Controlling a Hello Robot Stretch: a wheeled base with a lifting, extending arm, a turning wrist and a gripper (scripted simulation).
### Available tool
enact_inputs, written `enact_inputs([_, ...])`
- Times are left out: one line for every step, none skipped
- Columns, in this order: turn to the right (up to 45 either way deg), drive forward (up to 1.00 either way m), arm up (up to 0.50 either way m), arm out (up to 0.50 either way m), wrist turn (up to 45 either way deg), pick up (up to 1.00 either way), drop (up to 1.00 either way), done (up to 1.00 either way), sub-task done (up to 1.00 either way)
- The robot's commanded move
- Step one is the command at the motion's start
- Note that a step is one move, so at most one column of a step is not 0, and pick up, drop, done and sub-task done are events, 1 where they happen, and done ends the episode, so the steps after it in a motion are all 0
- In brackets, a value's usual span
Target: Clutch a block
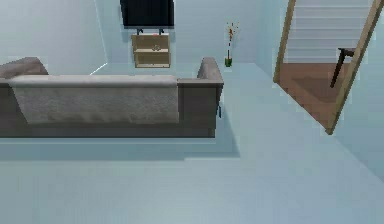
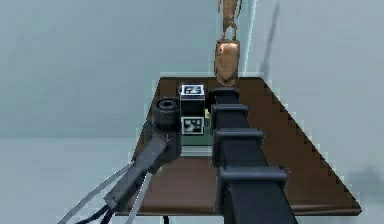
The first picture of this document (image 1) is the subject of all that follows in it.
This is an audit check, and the grey sofa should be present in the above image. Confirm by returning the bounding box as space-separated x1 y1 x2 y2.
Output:
0 56 225 139

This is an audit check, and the house plant in green pot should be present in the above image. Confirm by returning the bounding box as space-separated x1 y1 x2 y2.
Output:
223 21 240 68

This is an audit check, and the tan wooden shelf unit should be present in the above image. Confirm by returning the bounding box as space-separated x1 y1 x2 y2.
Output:
130 33 172 69

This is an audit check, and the black television set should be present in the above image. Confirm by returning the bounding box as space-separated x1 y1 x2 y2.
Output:
119 0 176 36

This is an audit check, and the tan wooden door frame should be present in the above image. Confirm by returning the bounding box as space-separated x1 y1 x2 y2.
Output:
272 0 384 136

